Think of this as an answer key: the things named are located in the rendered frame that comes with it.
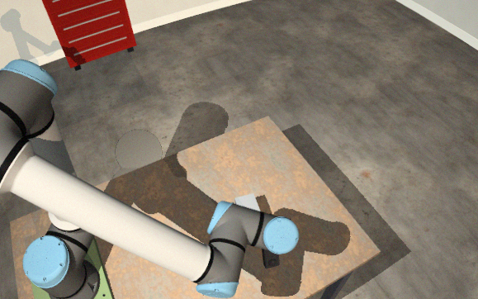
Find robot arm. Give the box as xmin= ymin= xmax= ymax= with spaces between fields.
xmin=0 ymin=59 xmax=299 ymax=299

